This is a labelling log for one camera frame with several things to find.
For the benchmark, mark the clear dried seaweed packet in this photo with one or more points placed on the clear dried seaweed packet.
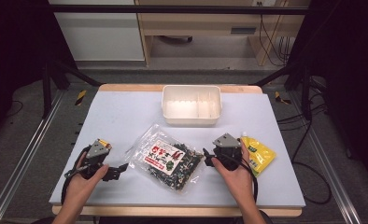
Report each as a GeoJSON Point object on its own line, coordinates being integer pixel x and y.
{"type": "Point", "coordinates": [163, 158]}

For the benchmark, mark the person's right hand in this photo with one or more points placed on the person's right hand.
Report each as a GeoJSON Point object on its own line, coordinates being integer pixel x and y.
{"type": "Point", "coordinates": [239, 182]}

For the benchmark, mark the yellow spout pouch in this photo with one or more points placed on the yellow spout pouch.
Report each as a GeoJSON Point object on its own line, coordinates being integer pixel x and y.
{"type": "Point", "coordinates": [261, 155]}

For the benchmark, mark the white divided plastic container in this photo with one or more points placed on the white divided plastic container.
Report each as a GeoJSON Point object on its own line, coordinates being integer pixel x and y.
{"type": "Point", "coordinates": [190, 107]}

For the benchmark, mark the aluminium floor rail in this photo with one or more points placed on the aluminium floor rail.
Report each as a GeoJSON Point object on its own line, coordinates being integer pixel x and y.
{"type": "Point", "coordinates": [328, 165]}
{"type": "Point", "coordinates": [17, 165]}

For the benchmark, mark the white foam mat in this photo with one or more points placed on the white foam mat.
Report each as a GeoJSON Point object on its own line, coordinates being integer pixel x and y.
{"type": "Point", "coordinates": [126, 115]}

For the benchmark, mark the yellow black tape strip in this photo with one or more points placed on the yellow black tape strip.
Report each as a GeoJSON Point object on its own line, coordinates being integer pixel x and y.
{"type": "Point", "coordinates": [80, 97]}
{"type": "Point", "coordinates": [280, 99]}

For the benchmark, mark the black horizontal frame bar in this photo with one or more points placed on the black horizontal frame bar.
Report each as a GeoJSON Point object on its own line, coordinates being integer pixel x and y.
{"type": "Point", "coordinates": [172, 9]}

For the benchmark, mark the white cabinet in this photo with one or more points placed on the white cabinet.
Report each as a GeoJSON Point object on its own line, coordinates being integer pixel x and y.
{"type": "Point", "coordinates": [101, 37]}

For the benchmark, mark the light wooden desk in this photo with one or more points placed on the light wooden desk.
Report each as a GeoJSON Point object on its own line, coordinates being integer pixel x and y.
{"type": "Point", "coordinates": [197, 23]}

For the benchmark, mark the black curtain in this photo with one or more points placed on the black curtain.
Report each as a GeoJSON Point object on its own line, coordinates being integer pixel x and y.
{"type": "Point", "coordinates": [14, 46]}
{"type": "Point", "coordinates": [350, 62]}

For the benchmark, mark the person's left hand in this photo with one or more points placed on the person's left hand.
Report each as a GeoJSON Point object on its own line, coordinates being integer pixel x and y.
{"type": "Point", "coordinates": [79, 186]}

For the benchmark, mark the grey desk label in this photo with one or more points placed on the grey desk label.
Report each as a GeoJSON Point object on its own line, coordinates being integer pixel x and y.
{"type": "Point", "coordinates": [243, 30]}

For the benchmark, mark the black metal stand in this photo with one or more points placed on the black metal stand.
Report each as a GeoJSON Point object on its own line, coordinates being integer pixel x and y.
{"type": "Point", "coordinates": [305, 93]}
{"type": "Point", "coordinates": [46, 93]}

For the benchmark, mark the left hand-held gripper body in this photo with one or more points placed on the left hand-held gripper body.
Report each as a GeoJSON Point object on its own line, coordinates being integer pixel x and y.
{"type": "Point", "coordinates": [95, 151]}

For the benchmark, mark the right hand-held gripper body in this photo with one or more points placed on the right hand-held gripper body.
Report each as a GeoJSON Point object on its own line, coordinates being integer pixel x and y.
{"type": "Point", "coordinates": [227, 149]}

